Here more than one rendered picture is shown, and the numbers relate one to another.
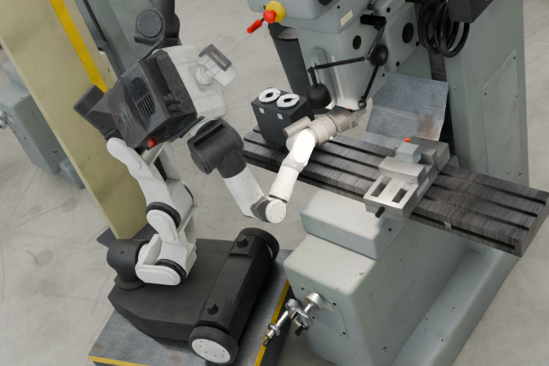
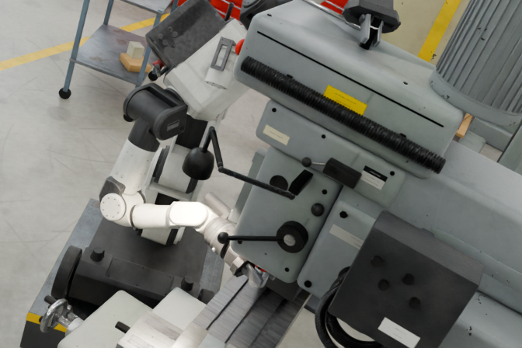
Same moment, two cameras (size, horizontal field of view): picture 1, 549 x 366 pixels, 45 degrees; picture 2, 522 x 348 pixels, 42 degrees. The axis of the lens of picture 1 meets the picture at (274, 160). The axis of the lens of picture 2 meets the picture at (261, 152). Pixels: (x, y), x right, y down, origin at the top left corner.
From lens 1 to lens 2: 169 cm
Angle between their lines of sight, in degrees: 45
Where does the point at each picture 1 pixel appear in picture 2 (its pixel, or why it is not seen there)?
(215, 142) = (150, 101)
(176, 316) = (101, 236)
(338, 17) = (266, 120)
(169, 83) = (190, 30)
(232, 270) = (151, 278)
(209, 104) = (190, 84)
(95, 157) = not seen: hidden behind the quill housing
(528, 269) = not seen: outside the picture
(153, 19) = not seen: outside the picture
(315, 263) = (113, 316)
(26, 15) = (394, 36)
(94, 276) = not seen: hidden behind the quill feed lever
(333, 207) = (175, 317)
